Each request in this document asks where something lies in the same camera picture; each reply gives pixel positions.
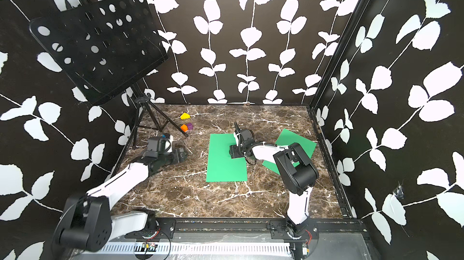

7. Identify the green rectangular paper sheet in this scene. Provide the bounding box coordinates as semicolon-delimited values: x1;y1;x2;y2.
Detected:
206;134;248;183

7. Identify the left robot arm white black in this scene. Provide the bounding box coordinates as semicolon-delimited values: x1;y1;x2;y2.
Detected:
51;147;187;256

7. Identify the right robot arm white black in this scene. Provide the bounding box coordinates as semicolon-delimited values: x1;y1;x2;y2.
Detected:
230;122;319;238

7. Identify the black perforated music stand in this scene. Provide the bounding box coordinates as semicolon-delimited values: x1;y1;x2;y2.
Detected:
28;0;190;159

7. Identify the white slotted cable duct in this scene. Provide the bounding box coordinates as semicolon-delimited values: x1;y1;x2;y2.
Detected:
96;242;291;256

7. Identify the black front mounting rail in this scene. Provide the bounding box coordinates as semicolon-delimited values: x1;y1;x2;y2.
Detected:
77;217;369;241

